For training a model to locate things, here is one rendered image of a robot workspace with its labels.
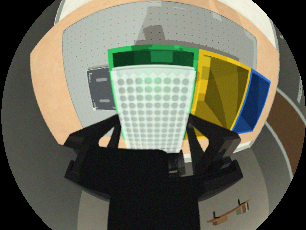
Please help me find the blue bin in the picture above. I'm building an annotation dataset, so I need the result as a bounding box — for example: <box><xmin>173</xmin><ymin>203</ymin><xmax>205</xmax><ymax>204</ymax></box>
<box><xmin>232</xmin><ymin>68</ymin><xmax>271</xmax><ymax>134</ymax></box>

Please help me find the white well plate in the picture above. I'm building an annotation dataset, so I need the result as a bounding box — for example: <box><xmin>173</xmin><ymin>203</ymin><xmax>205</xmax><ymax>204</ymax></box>
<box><xmin>110</xmin><ymin>64</ymin><xmax>196</xmax><ymax>153</ymax></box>

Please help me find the yellow bin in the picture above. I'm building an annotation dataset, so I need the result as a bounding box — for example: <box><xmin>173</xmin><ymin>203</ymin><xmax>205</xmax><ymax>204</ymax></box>
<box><xmin>191</xmin><ymin>49</ymin><xmax>251</xmax><ymax>130</ymax></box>

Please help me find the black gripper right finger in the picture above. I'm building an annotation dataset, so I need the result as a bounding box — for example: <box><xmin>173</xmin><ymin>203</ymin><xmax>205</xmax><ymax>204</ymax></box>
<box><xmin>186</xmin><ymin>113</ymin><xmax>241</xmax><ymax>175</ymax></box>

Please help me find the green bin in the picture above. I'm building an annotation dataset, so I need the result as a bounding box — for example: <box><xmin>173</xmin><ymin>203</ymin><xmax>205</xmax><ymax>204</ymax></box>
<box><xmin>108</xmin><ymin>44</ymin><xmax>199</xmax><ymax>109</ymax></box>

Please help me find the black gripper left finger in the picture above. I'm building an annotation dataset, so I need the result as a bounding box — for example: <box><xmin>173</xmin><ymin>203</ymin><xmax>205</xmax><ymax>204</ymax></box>
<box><xmin>66</xmin><ymin>113</ymin><xmax>122</xmax><ymax>148</ymax></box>

